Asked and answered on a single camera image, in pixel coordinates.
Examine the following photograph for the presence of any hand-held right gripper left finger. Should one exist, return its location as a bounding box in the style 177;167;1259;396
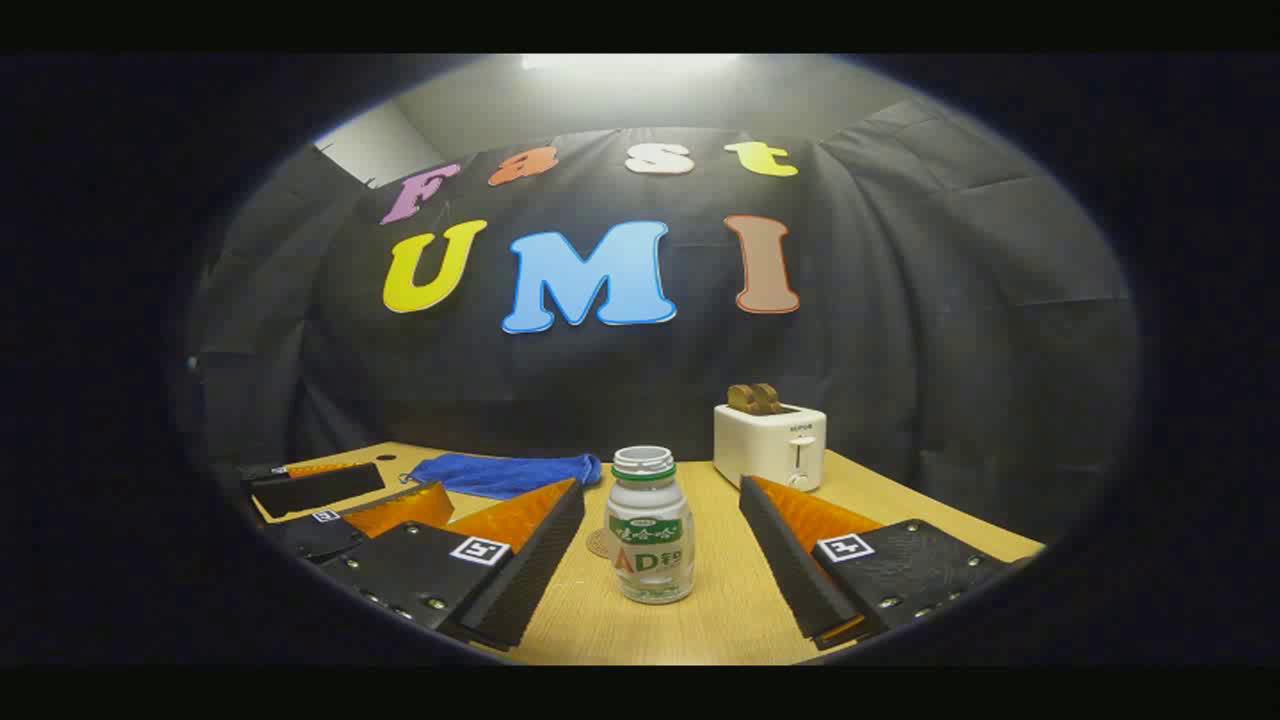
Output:
318;478;587;651

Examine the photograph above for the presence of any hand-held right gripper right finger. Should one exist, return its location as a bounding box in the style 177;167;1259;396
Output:
738;475;1011;651

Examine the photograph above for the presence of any white green-label water bottle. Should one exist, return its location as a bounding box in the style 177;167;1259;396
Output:
604;445;696;605

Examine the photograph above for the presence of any white toaster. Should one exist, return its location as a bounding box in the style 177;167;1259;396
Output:
713;402;828;493

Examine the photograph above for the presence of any black backdrop cloth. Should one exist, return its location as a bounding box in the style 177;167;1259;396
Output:
185;95;1141;546

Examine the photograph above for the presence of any blue towel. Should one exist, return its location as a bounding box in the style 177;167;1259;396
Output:
400;452;604;501

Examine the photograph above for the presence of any ceiling light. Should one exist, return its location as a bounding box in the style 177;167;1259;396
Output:
520;53;741;73

